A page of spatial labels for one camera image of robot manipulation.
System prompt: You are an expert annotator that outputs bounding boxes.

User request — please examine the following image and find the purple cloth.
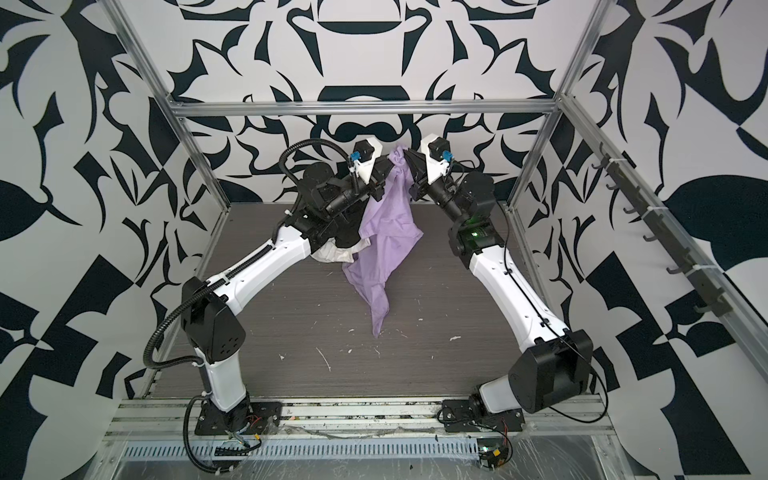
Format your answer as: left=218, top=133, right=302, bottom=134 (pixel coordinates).
left=343, top=145, right=423, bottom=337

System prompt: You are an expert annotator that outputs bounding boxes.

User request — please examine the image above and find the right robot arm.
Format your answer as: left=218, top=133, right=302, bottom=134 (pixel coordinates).
left=404, top=149, right=593, bottom=414

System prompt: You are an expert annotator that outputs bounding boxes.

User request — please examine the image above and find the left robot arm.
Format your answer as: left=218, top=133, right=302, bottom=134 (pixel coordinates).
left=176, top=157, right=392, bottom=414

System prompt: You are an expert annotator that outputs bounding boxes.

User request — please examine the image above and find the black cloth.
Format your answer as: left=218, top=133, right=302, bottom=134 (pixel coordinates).
left=310, top=224, right=361, bottom=252

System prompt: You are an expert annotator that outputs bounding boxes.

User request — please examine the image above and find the white cloth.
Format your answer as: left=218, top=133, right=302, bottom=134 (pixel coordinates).
left=311, top=238, right=371, bottom=264

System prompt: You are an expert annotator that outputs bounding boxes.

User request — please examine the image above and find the small green-lit circuit board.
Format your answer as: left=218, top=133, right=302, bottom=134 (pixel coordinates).
left=477, top=438, right=513, bottom=470

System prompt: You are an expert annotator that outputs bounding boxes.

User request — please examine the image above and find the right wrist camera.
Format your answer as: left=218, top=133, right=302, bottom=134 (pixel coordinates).
left=419, top=134, right=453, bottom=185

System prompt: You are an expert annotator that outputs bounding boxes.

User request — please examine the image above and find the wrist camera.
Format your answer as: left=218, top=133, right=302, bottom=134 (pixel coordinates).
left=419, top=134, right=453, bottom=185
left=349, top=137, right=383, bottom=184

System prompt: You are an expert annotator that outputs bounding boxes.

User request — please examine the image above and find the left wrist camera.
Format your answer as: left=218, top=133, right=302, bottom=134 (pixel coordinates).
left=349, top=137, right=383, bottom=184

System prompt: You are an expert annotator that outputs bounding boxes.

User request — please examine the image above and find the aluminium cage frame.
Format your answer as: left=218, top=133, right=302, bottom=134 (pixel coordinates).
left=106, top=1, right=767, bottom=416

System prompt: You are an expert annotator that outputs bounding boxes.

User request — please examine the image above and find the black coat hook rail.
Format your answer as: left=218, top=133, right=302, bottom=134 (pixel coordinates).
left=595, top=143, right=741, bottom=317

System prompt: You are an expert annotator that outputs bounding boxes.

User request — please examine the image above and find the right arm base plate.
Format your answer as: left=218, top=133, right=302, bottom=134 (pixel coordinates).
left=436, top=395, right=525, bottom=433

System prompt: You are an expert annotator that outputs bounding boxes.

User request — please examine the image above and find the black corrugated cable conduit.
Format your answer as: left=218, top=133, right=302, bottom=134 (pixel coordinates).
left=142, top=139, right=352, bottom=475

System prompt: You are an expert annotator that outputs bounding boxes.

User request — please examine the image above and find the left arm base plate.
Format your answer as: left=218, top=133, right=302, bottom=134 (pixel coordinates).
left=194, top=400, right=283, bottom=436

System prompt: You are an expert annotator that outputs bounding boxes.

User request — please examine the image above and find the white slotted cable duct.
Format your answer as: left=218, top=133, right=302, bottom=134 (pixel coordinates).
left=119, top=437, right=484, bottom=462

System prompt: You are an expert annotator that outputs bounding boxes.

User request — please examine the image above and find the aluminium mounting rail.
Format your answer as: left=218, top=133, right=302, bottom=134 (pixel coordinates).
left=104, top=395, right=615, bottom=440

